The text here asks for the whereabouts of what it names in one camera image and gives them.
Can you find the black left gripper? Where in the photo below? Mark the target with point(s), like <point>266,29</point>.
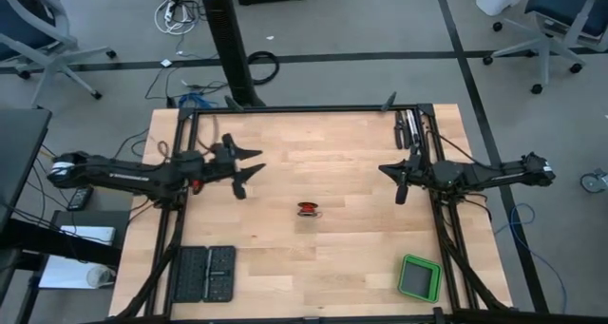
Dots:
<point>221,165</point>

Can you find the grey caster wheel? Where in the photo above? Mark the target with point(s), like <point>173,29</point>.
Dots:
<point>593,182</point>

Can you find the white paper sheet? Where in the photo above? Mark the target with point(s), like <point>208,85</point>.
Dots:
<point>62,274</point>

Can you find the green square tray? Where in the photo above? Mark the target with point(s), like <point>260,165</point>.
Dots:
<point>418,279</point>

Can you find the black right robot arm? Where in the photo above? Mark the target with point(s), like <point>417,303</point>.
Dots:
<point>494,174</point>

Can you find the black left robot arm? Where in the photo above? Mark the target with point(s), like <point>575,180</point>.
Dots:
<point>133,174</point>

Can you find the clear plastic cup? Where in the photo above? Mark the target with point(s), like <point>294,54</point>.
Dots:
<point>100,276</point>

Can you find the open black bit case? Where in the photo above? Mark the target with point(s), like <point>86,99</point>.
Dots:
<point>190,274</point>

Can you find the black tower fan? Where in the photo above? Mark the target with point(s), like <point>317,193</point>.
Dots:
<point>228,39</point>

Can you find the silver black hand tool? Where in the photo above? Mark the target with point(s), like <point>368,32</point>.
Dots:
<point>412,127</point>

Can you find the white flat box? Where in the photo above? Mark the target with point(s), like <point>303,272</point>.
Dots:
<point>88,235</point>

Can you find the black power brick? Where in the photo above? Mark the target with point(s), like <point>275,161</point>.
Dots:
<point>81,198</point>

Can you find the black desk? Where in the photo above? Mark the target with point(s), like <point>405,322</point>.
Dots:
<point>19,148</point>

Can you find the blue white office chair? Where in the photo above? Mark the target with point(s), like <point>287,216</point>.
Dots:
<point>556,10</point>

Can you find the small white tag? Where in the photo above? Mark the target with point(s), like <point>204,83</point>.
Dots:
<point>165,62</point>

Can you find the white power strip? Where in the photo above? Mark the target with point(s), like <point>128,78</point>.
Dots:
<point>169,11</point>

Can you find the blue grey office chair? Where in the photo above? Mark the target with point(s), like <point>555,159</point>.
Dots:
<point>52,62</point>

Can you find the black spring clamp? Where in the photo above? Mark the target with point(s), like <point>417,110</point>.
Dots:
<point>233,103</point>
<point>388,101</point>

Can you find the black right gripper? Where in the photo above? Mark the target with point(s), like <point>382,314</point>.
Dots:
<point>418,172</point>

